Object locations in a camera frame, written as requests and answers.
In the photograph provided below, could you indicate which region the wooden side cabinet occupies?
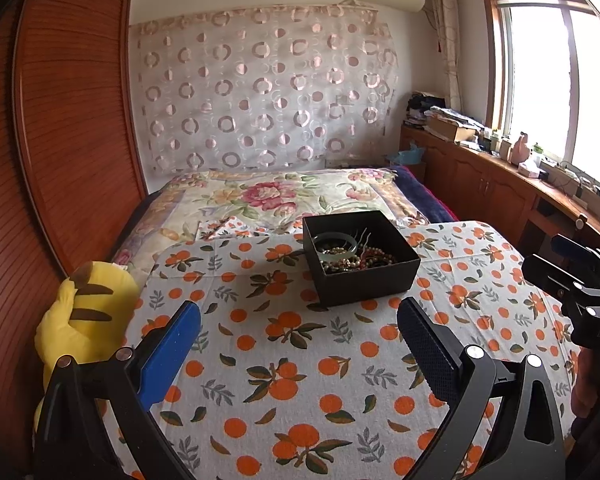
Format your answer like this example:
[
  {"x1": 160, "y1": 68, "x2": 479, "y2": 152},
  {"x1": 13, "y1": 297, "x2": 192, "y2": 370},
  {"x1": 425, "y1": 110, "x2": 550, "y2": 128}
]
[{"x1": 399, "y1": 125, "x2": 600, "y2": 263}]

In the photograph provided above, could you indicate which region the stack of papers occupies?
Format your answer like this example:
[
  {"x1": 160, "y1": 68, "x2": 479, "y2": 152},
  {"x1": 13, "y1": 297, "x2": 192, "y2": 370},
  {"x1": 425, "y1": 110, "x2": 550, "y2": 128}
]
[{"x1": 405, "y1": 91, "x2": 486, "y2": 133}]

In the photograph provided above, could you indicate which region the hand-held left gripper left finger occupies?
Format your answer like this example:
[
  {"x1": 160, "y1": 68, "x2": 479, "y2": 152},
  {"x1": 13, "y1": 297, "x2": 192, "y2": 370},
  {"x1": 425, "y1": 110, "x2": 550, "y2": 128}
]
[{"x1": 32, "y1": 300, "x2": 203, "y2": 480}]

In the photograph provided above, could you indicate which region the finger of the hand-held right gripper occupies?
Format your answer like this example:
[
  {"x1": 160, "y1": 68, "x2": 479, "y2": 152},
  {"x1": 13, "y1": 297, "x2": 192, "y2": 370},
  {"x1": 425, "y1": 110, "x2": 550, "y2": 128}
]
[
  {"x1": 552, "y1": 234, "x2": 600, "y2": 282},
  {"x1": 522, "y1": 255, "x2": 600, "y2": 307}
]

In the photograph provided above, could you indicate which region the patterned window curtain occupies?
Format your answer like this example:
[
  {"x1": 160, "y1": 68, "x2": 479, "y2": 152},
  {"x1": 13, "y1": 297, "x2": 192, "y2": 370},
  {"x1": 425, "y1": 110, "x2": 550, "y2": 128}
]
[{"x1": 427, "y1": 0, "x2": 464, "y2": 113}]

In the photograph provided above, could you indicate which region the heap of mixed jewelry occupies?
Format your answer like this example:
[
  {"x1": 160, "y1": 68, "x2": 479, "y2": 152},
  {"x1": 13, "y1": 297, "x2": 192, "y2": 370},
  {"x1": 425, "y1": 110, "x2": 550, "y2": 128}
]
[{"x1": 312, "y1": 229, "x2": 399, "y2": 275}]

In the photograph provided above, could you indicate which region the cardboard box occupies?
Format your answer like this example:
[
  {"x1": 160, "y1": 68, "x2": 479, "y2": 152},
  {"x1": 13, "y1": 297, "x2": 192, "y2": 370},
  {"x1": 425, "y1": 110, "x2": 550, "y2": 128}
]
[{"x1": 425, "y1": 117, "x2": 479, "y2": 144}]

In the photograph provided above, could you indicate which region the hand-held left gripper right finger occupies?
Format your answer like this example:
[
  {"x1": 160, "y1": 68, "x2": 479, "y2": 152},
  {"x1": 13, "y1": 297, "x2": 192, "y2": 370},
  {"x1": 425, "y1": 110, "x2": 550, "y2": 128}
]
[{"x1": 397, "y1": 297, "x2": 568, "y2": 480}]

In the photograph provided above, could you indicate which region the yellow plush toy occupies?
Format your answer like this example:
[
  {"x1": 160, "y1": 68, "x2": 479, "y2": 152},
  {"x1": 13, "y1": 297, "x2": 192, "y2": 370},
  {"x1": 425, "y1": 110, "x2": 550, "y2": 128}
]
[{"x1": 34, "y1": 260, "x2": 141, "y2": 433}]

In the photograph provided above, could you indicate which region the dark blue blanket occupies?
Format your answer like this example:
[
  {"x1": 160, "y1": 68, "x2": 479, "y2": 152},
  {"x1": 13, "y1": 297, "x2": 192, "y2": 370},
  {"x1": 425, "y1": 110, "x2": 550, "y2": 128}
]
[{"x1": 387, "y1": 165, "x2": 461, "y2": 224}]

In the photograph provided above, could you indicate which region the orange fruit print bedsheet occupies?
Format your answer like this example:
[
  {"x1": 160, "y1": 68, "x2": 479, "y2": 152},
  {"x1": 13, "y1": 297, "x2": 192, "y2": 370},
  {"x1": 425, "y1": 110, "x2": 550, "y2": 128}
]
[{"x1": 102, "y1": 220, "x2": 580, "y2": 480}]

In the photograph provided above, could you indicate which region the circle pattern wall cloth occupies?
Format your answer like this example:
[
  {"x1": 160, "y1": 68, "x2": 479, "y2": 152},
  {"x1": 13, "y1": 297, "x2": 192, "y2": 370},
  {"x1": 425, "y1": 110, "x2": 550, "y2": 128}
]
[{"x1": 129, "y1": 4, "x2": 399, "y2": 177}]

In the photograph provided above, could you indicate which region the black square box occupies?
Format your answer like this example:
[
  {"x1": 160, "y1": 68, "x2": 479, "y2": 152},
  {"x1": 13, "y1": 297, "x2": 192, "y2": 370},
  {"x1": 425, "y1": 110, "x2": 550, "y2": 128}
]
[{"x1": 302, "y1": 210, "x2": 421, "y2": 308}]

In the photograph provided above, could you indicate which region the pink figurine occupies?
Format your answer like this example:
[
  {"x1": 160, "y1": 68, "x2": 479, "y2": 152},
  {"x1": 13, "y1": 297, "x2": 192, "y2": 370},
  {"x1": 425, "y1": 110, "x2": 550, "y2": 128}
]
[{"x1": 510, "y1": 131, "x2": 530, "y2": 165}]

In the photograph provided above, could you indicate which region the wooden frame window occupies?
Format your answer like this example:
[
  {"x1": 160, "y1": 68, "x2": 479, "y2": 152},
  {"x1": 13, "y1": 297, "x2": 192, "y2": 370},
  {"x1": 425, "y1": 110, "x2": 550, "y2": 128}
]
[{"x1": 480, "y1": 0, "x2": 600, "y2": 188}]

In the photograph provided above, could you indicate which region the teal plastic bag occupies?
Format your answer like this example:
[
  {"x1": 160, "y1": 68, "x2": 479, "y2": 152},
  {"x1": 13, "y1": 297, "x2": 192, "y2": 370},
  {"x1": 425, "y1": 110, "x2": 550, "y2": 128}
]
[{"x1": 385, "y1": 142, "x2": 427, "y2": 166}]

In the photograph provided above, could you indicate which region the floral quilt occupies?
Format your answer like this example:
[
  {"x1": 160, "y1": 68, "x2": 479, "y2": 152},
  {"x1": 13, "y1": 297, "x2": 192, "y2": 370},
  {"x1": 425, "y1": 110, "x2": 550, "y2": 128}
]
[{"x1": 112, "y1": 167, "x2": 431, "y2": 271}]

